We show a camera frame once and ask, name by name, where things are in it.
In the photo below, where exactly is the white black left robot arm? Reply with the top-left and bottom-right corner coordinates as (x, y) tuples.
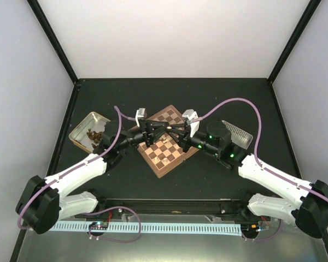
(16, 120), (169, 234)

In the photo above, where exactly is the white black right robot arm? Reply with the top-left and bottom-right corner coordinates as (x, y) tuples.
(166, 121), (328, 239)

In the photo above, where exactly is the wooden chess board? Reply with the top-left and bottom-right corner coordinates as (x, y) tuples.
(138, 105), (198, 178)

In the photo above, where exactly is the dark chess pieces pile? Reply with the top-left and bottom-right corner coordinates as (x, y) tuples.
(86, 129), (103, 149)

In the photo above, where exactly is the right controller circuit board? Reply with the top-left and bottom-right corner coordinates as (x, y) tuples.
(241, 223), (270, 233)

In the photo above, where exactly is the controller circuit board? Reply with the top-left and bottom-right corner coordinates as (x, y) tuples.
(89, 222), (108, 230)
(241, 223), (270, 233)

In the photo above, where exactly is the left controller circuit board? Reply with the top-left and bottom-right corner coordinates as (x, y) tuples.
(89, 222), (108, 230)

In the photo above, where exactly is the pink patterned plastic basket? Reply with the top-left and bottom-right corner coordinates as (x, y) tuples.
(222, 120), (253, 150)

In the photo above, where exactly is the yellow bear tin box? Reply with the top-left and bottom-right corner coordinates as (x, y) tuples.
(68, 112), (110, 153)

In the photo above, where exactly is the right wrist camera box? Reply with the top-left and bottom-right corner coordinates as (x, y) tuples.
(182, 109), (200, 138)

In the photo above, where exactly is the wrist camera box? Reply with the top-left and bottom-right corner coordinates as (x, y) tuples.
(182, 109), (200, 138)
(135, 108), (147, 127)

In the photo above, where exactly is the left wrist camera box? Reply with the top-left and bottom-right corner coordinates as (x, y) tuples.
(135, 108), (147, 127)

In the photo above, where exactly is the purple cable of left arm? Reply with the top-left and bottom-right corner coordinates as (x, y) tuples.
(17, 105), (142, 243)

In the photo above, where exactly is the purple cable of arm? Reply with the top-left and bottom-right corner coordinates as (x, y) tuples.
(17, 105), (142, 243)
(196, 97), (328, 242)

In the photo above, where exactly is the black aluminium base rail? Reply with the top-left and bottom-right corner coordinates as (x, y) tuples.
(93, 199), (262, 221)

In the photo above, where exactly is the white slotted cable duct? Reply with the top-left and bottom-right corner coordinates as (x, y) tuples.
(50, 221), (242, 236)

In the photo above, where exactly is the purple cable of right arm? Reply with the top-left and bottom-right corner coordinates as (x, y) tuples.
(196, 97), (328, 242)

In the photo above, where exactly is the black frame post left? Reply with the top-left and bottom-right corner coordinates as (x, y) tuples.
(27, 0), (79, 84)

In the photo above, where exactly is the black frame post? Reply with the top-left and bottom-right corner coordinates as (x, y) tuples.
(267, 0), (321, 85)
(27, 0), (79, 84)

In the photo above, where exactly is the black frame post right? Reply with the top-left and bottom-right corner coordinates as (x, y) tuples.
(267, 0), (321, 85)

